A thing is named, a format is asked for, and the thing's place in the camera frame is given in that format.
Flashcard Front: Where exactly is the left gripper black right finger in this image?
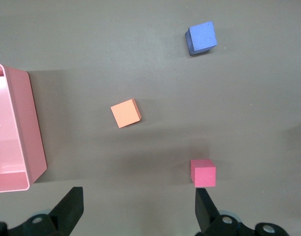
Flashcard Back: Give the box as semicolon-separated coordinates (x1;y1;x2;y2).
194;188;289;236

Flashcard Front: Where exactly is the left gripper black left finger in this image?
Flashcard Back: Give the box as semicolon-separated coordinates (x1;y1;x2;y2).
0;186;84;236

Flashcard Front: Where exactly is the red foam block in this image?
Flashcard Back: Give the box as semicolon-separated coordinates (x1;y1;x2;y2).
190;159;217;188

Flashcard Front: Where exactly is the pink plastic bin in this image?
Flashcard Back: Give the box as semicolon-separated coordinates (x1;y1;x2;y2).
0;63;48;193

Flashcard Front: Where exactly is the orange foam block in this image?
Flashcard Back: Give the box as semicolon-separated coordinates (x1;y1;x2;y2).
110;98;142;129

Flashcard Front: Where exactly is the brown table mat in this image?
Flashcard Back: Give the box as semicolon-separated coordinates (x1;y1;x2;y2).
0;0;301;236

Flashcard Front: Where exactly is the purple foam block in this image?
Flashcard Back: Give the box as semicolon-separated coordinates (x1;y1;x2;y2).
184;21;218;57

